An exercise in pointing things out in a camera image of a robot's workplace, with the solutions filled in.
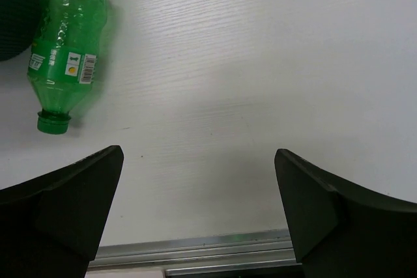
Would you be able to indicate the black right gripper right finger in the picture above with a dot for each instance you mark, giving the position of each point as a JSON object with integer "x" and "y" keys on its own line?
{"x": 341, "y": 229}

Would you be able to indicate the dark teal plastic bin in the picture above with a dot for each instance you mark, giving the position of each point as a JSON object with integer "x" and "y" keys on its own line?
{"x": 19, "y": 20}

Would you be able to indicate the green plastic soda bottle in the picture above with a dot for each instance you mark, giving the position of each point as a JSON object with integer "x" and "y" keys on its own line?
{"x": 64, "y": 55}

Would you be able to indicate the aluminium table edge rail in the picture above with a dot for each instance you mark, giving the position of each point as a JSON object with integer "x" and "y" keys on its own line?
{"x": 268, "y": 253}

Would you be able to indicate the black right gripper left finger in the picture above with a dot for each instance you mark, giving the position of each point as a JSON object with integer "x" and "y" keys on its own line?
{"x": 51, "y": 226}

